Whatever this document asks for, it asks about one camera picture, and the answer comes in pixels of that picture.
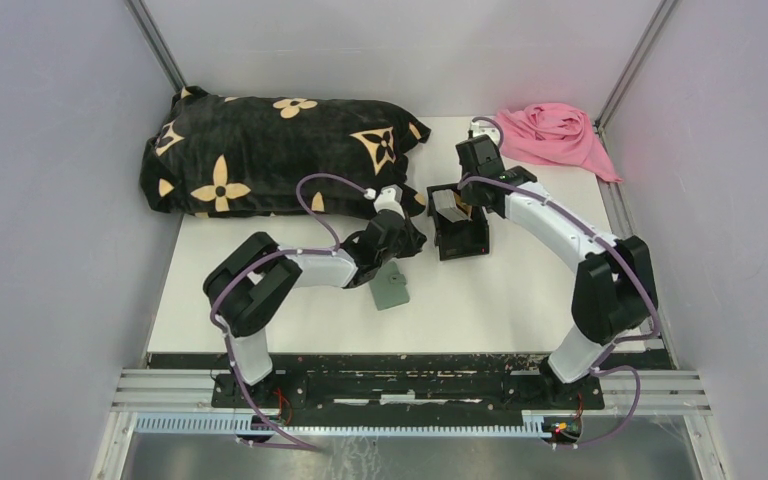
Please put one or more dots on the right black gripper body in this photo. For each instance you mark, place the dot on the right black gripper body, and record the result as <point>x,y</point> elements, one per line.
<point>467,193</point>

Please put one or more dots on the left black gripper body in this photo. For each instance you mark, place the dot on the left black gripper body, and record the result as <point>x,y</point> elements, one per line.
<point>406,245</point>

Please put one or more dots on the black card box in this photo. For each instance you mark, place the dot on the black card box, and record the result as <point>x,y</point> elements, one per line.
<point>461,239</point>

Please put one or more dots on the green card holder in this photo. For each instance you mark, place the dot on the green card holder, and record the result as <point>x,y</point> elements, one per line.
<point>389,287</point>

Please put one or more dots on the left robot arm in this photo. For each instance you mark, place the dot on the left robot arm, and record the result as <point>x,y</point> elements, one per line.
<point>248,288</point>

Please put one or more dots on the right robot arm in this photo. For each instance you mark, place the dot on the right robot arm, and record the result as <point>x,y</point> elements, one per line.
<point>614,289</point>

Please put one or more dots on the stack of cards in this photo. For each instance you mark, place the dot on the stack of cards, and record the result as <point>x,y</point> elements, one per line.
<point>448,204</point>

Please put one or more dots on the pink cloth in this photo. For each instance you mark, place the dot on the pink cloth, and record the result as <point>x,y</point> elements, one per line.
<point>555,134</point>

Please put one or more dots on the black floral pillow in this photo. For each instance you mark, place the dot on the black floral pillow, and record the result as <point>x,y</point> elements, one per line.
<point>226,156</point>

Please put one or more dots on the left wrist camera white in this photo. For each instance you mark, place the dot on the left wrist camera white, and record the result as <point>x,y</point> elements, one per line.
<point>386,199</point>

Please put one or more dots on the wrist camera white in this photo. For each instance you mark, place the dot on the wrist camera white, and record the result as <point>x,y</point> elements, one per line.
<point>386,199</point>
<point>482,125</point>

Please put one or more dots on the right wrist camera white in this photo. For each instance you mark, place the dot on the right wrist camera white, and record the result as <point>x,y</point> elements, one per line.
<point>482,125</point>

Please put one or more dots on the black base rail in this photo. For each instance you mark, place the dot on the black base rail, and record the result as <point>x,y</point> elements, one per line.
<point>415,390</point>

